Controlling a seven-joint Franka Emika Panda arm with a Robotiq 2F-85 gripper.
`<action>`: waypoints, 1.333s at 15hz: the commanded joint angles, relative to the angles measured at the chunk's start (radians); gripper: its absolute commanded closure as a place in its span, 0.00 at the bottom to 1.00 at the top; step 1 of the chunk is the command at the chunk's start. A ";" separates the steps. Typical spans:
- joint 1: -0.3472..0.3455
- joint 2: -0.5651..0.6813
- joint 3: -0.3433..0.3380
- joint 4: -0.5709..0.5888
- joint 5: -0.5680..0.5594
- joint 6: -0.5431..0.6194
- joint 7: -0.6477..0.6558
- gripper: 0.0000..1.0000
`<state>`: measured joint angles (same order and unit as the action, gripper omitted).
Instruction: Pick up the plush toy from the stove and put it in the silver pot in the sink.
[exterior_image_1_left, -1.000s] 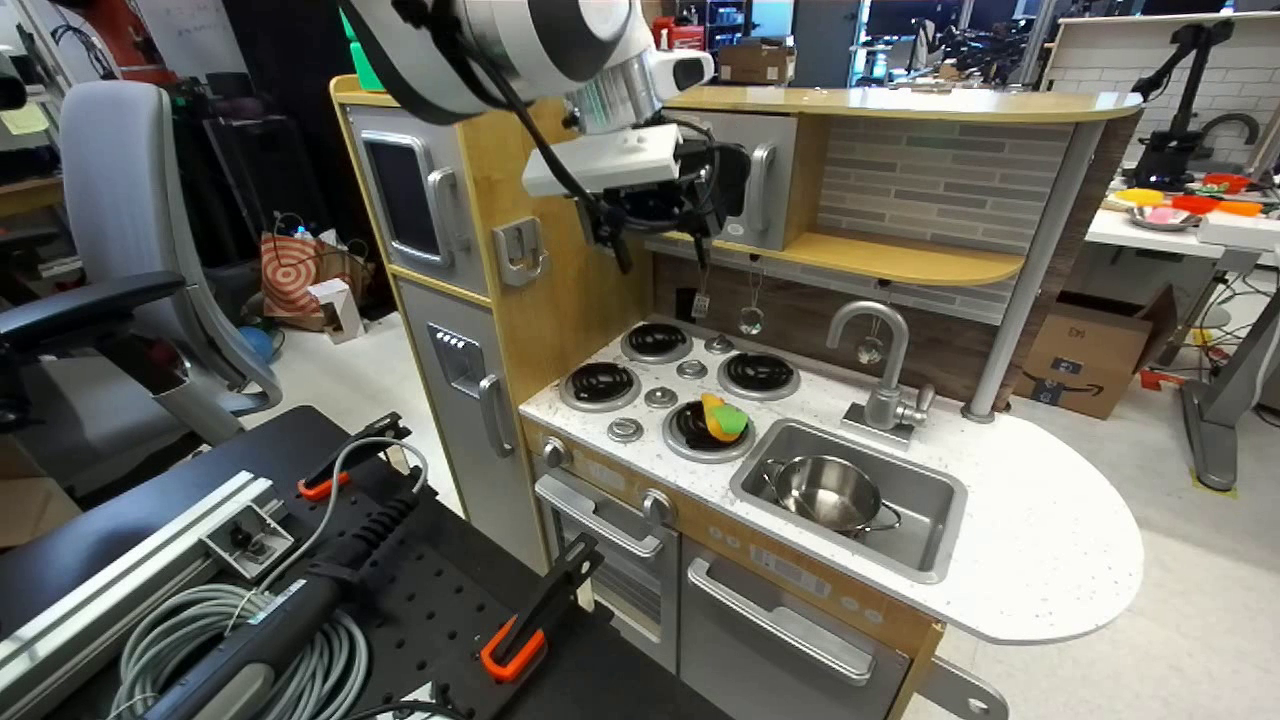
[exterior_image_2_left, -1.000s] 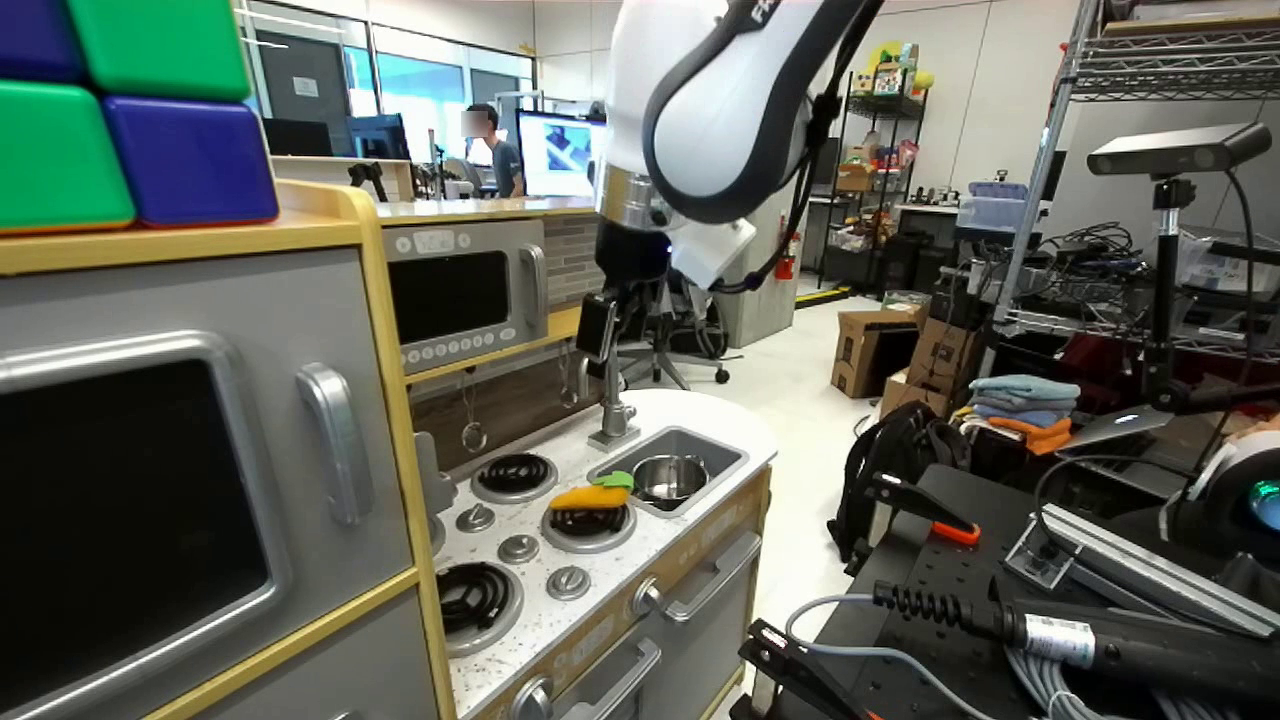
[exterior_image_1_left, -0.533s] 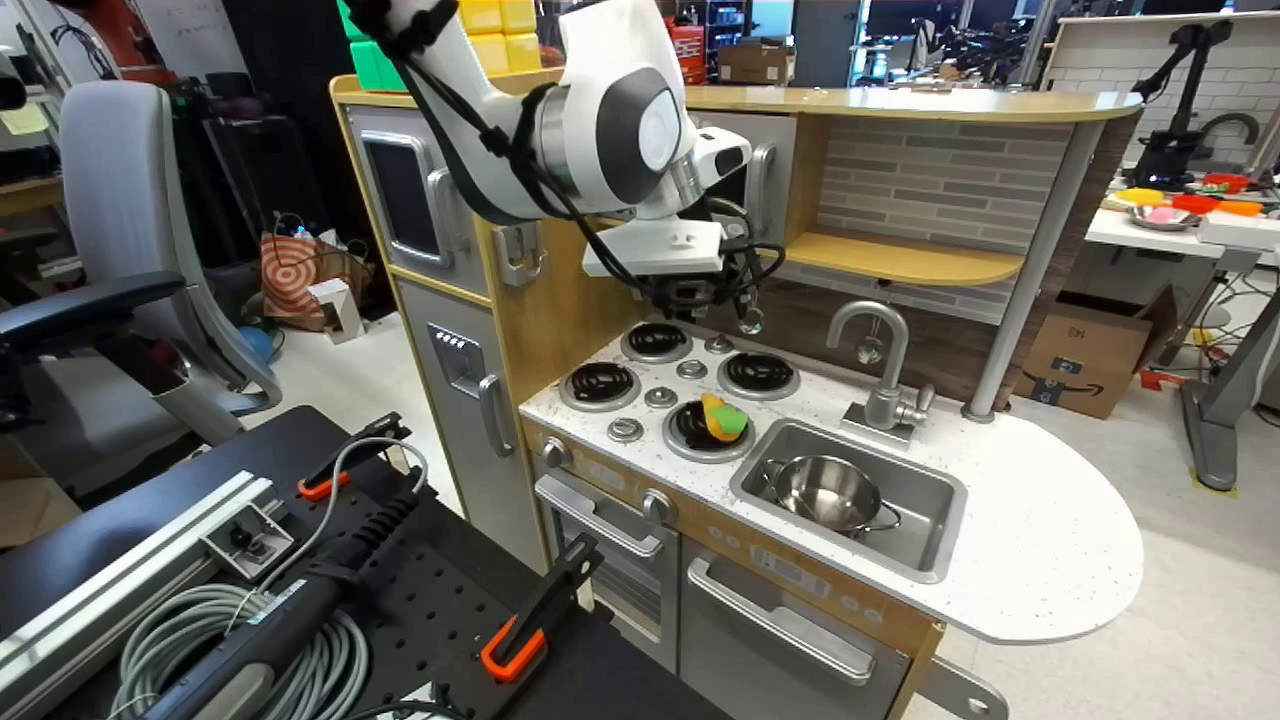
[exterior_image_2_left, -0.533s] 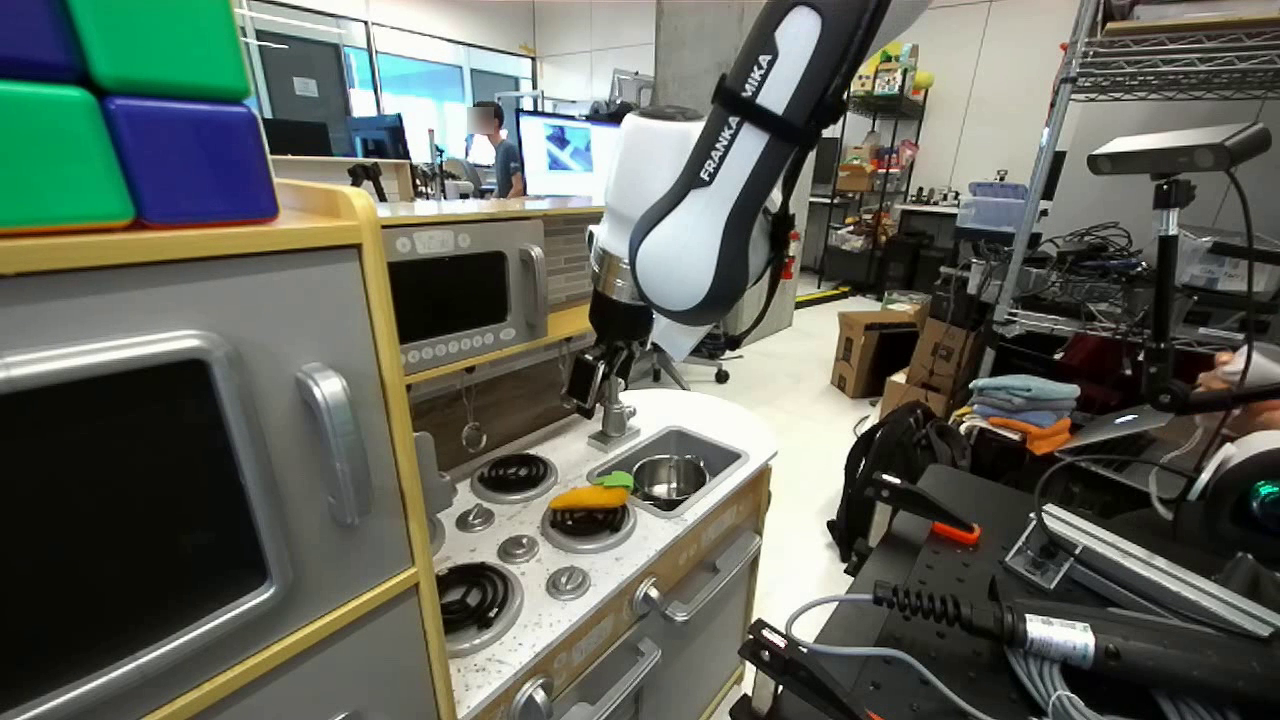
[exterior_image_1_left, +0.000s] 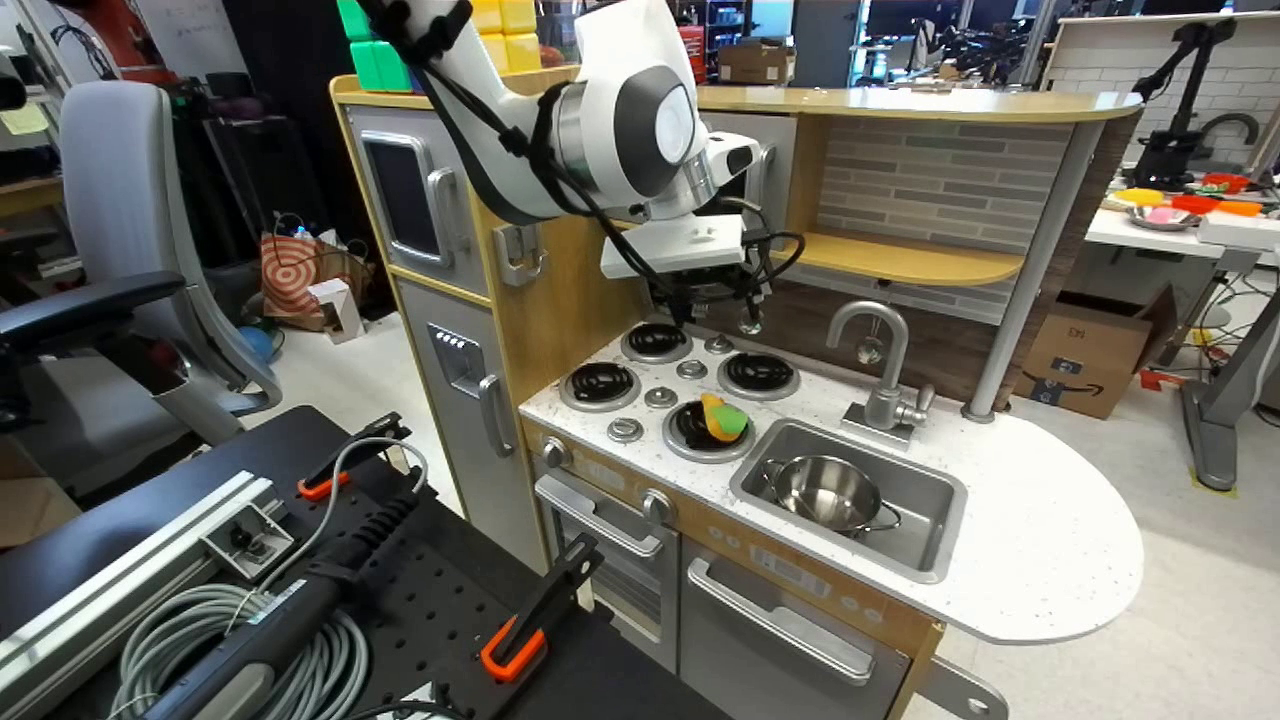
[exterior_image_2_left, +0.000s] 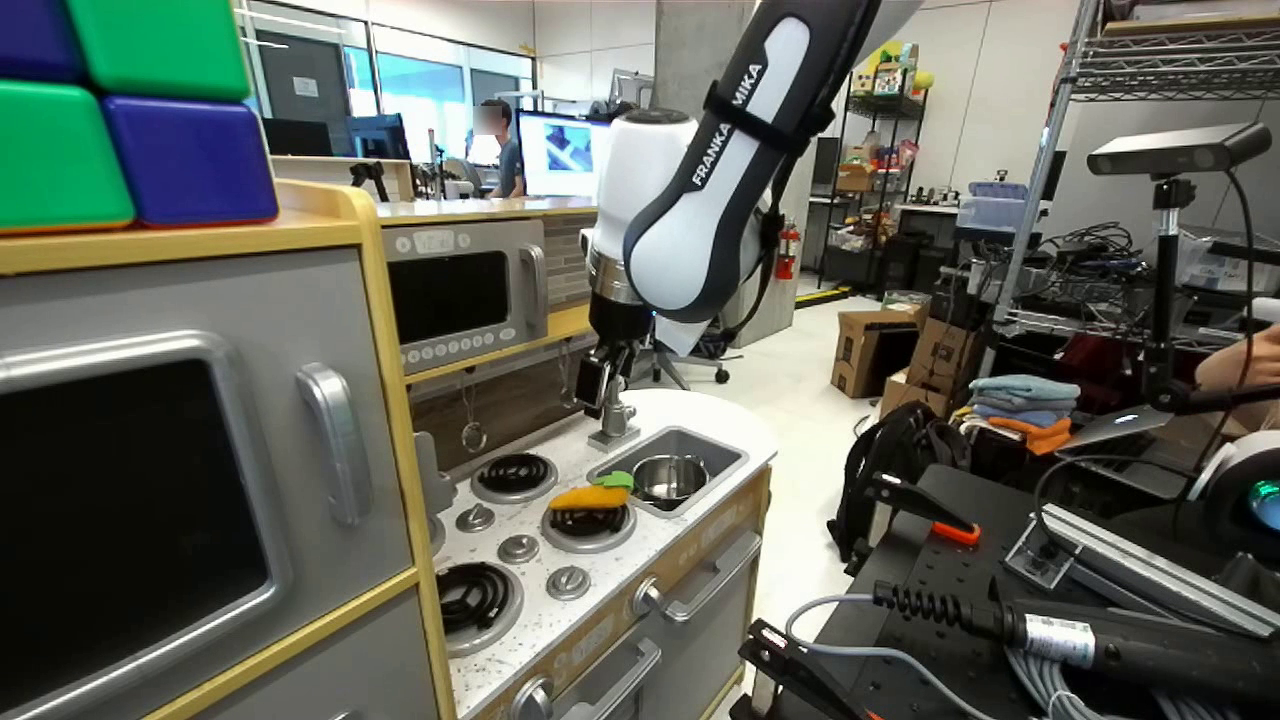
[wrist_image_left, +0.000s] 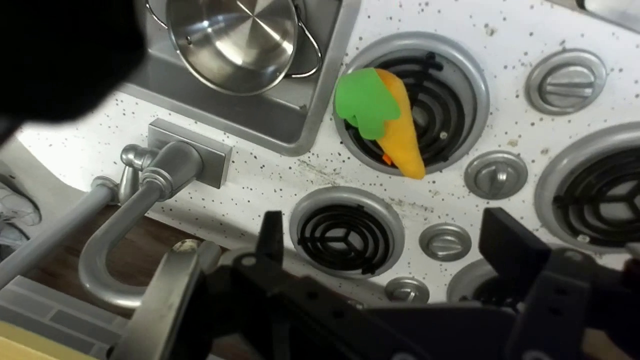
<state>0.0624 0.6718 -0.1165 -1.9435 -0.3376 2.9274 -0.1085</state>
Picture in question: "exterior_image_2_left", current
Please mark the green foam block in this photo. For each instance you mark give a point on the green foam block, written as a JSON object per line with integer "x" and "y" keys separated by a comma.
{"x": 162, "y": 43}
{"x": 60, "y": 153}

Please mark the computer monitor with bright screen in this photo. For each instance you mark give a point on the computer monitor with bright screen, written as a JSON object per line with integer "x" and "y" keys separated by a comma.
{"x": 563, "y": 153}

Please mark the black camera stand pole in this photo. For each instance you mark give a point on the black camera stand pole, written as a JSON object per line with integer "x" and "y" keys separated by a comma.
{"x": 1164, "y": 295}

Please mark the person in dark shirt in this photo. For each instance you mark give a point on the person in dark shirt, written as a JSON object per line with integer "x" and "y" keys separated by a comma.
{"x": 505, "y": 149}

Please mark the folded blue cloth stack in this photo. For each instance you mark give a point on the folded blue cloth stack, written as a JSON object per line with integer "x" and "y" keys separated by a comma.
{"x": 1021, "y": 394}

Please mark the yellow and green plush toy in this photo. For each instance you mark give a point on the yellow and green plush toy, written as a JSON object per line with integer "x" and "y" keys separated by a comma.
{"x": 591, "y": 497}

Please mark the silver pot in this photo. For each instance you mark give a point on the silver pot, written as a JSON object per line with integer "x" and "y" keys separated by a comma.
{"x": 670, "y": 479}

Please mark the blue grey plastic bin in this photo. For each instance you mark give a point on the blue grey plastic bin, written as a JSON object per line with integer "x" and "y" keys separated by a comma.
{"x": 1003, "y": 207}

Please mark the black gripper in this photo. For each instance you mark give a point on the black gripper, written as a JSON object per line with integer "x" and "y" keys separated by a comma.
{"x": 616, "y": 326}

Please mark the red fire extinguisher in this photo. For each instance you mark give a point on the red fire extinguisher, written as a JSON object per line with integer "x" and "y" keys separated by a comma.
{"x": 787, "y": 253}

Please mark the dark grey work table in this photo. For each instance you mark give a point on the dark grey work table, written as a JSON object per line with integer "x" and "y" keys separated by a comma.
{"x": 1003, "y": 502}

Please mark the round grey stove knob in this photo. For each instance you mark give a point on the round grey stove knob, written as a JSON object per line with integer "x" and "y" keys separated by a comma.
{"x": 565, "y": 582}
{"x": 518, "y": 545}
{"x": 475, "y": 517}

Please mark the blue foam block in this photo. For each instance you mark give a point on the blue foam block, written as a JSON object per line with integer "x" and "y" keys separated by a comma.
{"x": 184, "y": 159}
{"x": 35, "y": 34}

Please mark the grey metal ladder frame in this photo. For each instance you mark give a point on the grey metal ladder frame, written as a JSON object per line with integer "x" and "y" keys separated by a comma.
{"x": 1054, "y": 144}

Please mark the aluminium extrusion with bracket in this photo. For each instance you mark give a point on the aluminium extrusion with bracket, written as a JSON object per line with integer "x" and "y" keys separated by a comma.
{"x": 1147, "y": 562}

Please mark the orange flat object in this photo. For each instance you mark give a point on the orange flat object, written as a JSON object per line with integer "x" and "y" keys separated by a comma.
{"x": 1032, "y": 433}

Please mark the grey toy microwave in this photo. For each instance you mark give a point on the grey toy microwave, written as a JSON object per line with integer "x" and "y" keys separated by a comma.
{"x": 462, "y": 295}

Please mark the bare forearm of person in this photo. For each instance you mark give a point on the bare forearm of person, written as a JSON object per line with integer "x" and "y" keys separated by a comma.
{"x": 1240, "y": 360}

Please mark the grey laptop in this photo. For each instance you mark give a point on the grey laptop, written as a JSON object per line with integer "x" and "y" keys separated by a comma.
{"x": 1120, "y": 424}

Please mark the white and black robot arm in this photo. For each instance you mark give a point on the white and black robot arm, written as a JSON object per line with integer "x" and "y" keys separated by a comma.
{"x": 695, "y": 224}

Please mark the toy kitchen with white countertop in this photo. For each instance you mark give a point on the toy kitchen with white countertop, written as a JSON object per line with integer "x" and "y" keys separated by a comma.
{"x": 201, "y": 442}

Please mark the grey toy sink basin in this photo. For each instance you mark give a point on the grey toy sink basin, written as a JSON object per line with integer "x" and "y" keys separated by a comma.
{"x": 709, "y": 446}

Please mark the black coil stove burner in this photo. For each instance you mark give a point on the black coil stove burner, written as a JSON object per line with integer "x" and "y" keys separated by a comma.
{"x": 518, "y": 472}
{"x": 586, "y": 535}
{"x": 475, "y": 598}

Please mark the black stereo camera bar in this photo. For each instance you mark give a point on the black stereo camera bar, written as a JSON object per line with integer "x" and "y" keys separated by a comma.
{"x": 1176, "y": 149}

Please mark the dark computer monitor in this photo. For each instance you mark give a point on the dark computer monitor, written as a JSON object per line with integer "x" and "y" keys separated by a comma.
{"x": 376, "y": 136}

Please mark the silver toy faucet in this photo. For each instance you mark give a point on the silver toy faucet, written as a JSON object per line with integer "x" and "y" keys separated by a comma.
{"x": 613, "y": 421}

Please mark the cluttered workbench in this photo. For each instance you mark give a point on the cluttered workbench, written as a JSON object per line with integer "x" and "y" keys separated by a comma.
{"x": 1107, "y": 274}

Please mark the brown cardboard box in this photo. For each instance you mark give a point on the brown cardboard box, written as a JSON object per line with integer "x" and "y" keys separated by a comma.
{"x": 944, "y": 354}
{"x": 908, "y": 398}

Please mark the metal storage shelf with items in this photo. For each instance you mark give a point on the metal storage shelf with items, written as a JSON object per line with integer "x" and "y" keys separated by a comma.
{"x": 880, "y": 162}

